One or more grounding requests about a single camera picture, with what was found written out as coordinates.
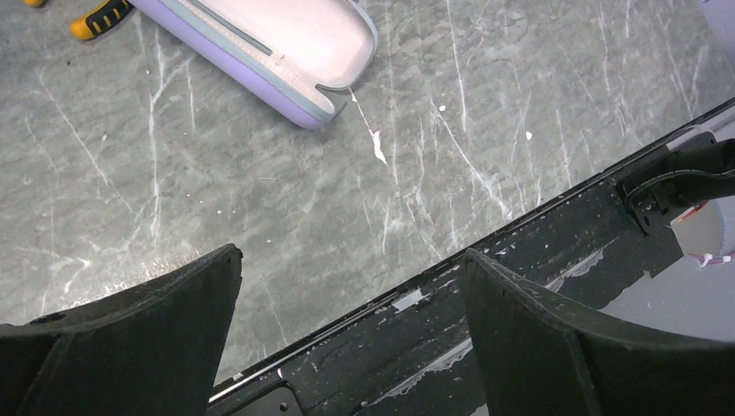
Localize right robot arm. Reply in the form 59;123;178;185
616;133;734;236

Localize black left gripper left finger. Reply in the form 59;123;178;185
1;244;243;415

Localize yellow handled pliers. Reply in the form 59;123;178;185
23;0;136;42

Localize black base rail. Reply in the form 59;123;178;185
207;101;734;415

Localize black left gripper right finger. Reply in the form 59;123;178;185
460;249;734;415

